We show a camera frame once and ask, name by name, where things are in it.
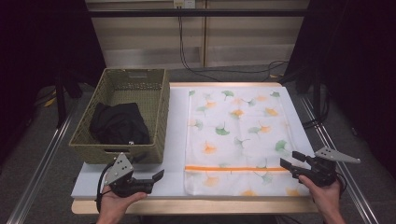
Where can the white wall socket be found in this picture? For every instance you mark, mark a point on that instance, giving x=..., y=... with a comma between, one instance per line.
x=184, y=3

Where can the green woven basket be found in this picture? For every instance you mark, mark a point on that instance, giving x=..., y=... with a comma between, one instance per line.
x=124, y=87

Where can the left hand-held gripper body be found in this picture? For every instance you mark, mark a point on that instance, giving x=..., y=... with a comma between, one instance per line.
x=118, y=169

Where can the black metal stand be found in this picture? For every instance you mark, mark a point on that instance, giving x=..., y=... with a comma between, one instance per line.
x=61, y=102
x=316, y=93

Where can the leaf-print mesh laundry bag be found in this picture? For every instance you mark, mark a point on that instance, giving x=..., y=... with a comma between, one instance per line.
x=236, y=133

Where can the black horizontal bar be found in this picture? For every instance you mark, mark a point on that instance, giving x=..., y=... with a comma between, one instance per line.
x=140, y=13

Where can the person's left hand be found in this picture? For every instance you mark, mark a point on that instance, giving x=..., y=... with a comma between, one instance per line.
x=118, y=207

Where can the black garment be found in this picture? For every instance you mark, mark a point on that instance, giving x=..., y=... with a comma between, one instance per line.
x=120, y=124

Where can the metal floor rail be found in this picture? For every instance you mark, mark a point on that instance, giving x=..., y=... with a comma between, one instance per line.
x=40, y=168
x=336, y=161

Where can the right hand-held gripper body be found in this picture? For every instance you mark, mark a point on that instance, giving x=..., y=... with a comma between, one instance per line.
x=323, y=169

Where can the person's right hand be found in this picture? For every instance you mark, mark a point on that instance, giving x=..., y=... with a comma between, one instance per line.
x=323, y=197

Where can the white foam board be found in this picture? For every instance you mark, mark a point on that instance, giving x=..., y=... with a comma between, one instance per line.
x=176, y=124

